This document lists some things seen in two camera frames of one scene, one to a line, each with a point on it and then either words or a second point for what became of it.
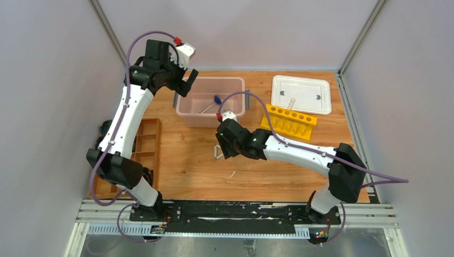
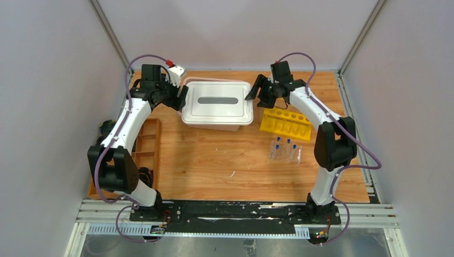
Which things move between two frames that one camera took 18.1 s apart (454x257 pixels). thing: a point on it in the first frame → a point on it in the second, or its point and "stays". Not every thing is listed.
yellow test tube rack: x=288 y=123 stays
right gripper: x=227 y=152 → x=262 y=82
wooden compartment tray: x=147 y=152 stays
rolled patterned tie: x=104 y=128 stays
